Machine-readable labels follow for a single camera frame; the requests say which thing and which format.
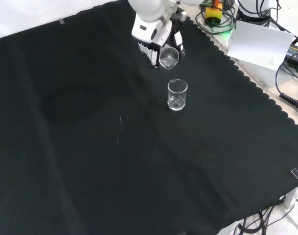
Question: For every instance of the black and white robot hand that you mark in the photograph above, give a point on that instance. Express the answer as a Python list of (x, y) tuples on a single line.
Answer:
[(148, 29)]

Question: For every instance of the clear glass beaker with scale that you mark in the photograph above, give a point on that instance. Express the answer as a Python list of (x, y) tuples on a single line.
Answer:
[(168, 58)]

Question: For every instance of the yellow stop button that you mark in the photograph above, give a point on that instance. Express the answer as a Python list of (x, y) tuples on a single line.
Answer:
[(213, 14)]

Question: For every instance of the black bench cloth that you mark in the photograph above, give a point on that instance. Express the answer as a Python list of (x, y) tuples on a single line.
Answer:
[(90, 122)]

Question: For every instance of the black power adapter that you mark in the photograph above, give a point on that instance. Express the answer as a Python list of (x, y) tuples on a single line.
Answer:
[(296, 52)]

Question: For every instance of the white box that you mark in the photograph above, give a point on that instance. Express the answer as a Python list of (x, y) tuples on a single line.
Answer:
[(294, 195)]

